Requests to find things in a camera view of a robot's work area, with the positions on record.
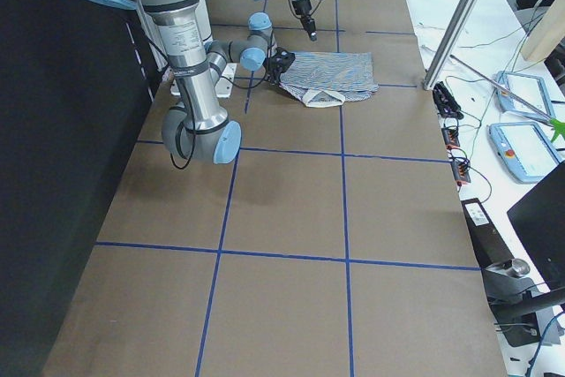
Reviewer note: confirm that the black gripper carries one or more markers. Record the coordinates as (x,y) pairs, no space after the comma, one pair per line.
(303,9)
(276,66)

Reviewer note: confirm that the blue teach pendant far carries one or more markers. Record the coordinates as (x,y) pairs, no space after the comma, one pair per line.
(530,88)

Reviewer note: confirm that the blue teach pendant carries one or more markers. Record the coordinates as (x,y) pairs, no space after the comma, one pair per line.
(524,149)
(530,88)

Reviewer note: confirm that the black power strip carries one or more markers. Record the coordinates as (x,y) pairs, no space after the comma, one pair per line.
(445,102)

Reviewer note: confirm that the orange black electronics module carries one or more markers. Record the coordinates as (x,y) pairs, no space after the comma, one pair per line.
(459,161)

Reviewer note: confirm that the blue teach pendant near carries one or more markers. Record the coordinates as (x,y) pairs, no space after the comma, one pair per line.
(524,149)

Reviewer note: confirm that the black box with label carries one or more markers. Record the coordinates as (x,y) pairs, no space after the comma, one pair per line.
(488,245)

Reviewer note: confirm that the aluminium frame post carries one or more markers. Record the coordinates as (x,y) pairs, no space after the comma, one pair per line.
(448,42)

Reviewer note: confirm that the black monitor on stand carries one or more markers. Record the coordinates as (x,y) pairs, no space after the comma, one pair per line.
(518,305)

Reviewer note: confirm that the metal rod with hook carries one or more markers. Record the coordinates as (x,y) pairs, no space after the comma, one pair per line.
(557,125)

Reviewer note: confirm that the striped polo shirt white collar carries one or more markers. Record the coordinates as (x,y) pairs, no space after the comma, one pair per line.
(327,79)

